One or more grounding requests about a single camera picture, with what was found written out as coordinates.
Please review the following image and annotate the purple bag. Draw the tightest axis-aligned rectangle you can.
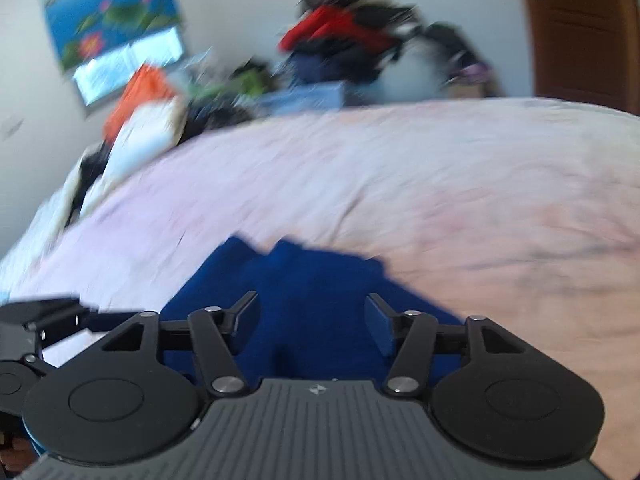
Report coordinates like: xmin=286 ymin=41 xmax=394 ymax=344
xmin=457 ymin=61 xmax=493 ymax=83

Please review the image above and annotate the black bag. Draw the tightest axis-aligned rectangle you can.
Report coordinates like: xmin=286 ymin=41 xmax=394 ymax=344
xmin=422 ymin=22 xmax=482 ymax=78

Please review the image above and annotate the blue sweater with rhinestone trim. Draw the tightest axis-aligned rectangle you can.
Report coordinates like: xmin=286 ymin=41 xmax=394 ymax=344
xmin=159 ymin=235 xmax=465 ymax=397

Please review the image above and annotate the pile of dark clothes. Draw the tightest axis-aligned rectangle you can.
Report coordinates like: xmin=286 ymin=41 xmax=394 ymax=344
xmin=287 ymin=0 xmax=436 ymax=88

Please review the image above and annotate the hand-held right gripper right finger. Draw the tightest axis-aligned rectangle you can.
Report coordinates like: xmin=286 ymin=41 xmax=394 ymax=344
xmin=364 ymin=293 xmax=542 ymax=397

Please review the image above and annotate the red cloth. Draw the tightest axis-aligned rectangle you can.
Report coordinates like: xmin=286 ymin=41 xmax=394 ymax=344
xmin=277 ymin=5 xmax=402 ymax=55

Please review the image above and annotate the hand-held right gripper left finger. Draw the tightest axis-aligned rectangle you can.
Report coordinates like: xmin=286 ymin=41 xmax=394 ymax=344
xmin=102 ymin=290 xmax=261 ymax=401

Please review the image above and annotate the light blue towel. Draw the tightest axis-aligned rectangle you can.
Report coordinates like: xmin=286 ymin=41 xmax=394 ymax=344
xmin=257 ymin=81 xmax=352 ymax=115

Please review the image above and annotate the green cloth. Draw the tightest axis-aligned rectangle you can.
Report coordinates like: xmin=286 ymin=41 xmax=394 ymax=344
xmin=192 ymin=65 xmax=273 ymax=103

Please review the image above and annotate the brown wooden door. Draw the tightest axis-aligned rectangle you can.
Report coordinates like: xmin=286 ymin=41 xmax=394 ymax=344
xmin=516 ymin=0 xmax=640 ymax=115

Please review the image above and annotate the lotus flower wall poster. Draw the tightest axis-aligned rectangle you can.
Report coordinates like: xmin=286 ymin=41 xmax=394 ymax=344
xmin=34 ymin=0 xmax=190 ymax=107

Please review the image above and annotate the black cloth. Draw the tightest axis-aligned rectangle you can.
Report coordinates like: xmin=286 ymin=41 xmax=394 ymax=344
xmin=70 ymin=144 xmax=113 ymax=226

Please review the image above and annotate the person's left hand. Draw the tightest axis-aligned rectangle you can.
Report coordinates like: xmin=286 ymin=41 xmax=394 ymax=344
xmin=0 ymin=432 xmax=37 ymax=473

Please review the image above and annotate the pink blanket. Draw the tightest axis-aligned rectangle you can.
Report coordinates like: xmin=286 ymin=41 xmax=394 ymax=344
xmin=0 ymin=96 xmax=640 ymax=480

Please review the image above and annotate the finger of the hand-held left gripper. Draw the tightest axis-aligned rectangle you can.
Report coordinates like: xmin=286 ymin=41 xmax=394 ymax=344
xmin=0 ymin=298 xmax=85 ymax=333
xmin=35 ymin=311 xmax=142 ymax=352

